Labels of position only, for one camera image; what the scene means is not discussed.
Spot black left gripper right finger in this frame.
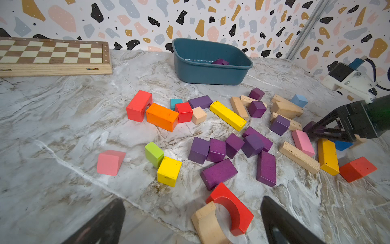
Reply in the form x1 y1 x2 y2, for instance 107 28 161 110
261 196 324 244

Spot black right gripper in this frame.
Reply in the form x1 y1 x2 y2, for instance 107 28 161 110
307 100 379 142

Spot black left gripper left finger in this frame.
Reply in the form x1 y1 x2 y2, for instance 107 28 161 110
64 198 126 244

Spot purple cube block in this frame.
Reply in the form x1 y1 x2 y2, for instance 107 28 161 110
249 88 265 101
248 101 267 118

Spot dark purple triangular block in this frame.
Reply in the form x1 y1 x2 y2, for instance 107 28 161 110
212 59 230 65

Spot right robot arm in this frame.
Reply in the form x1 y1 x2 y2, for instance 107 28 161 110
307 95 390 143

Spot teal plastic storage bin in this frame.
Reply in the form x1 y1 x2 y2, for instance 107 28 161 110
172 38 253 85

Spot pink rectangular block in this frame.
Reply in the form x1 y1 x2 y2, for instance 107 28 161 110
292 130 315 157

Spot yellow orange long block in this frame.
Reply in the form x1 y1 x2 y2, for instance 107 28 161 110
318 138 340 176

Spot natural wood long plank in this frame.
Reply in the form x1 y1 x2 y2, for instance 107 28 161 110
279 141 320 174

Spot light blue cube block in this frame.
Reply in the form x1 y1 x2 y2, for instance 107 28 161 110
290 94 308 108

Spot red arch block front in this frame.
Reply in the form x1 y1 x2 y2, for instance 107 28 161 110
206 183 254 236

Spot red arch block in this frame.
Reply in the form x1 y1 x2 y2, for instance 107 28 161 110
206 183 254 236
126 90 153 122

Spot natural wood thick block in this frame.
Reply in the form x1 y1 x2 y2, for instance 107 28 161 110
270 102 304 119

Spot red wedge block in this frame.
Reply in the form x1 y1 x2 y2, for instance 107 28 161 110
339 157 377 183

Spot purple upright rectangular block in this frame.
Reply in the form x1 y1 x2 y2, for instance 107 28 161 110
256 151 277 187

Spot pink wedge block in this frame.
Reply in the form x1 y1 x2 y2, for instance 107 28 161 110
97 150 126 176

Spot natural wood arch block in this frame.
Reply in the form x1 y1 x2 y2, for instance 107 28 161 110
191 201 232 244

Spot yellow cube block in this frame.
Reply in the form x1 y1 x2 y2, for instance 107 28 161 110
157 156 182 188

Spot natural wood long block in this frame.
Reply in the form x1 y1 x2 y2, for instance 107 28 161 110
230 97 249 120

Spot lime green cube block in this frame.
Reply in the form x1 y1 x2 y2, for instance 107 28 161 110
145 142 164 168

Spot purple flat block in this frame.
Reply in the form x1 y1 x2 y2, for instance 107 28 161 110
188 95 213 109

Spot natural wood small cube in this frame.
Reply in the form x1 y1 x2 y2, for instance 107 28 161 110
192 107 207 125

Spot orange rectangular block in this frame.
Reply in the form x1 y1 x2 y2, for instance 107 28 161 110
146 103 179 132

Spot red cube block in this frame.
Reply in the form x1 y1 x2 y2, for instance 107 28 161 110
175 102 193 124

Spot teal small cube block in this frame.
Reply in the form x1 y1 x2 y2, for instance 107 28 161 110
170 99 183 110

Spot wooden chessboard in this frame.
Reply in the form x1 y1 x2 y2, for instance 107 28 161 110
1 37 113 78

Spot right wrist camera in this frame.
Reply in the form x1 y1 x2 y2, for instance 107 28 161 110
321 56 378 104

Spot aluminium corner post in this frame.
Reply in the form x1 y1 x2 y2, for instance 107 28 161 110
286 0 331 61

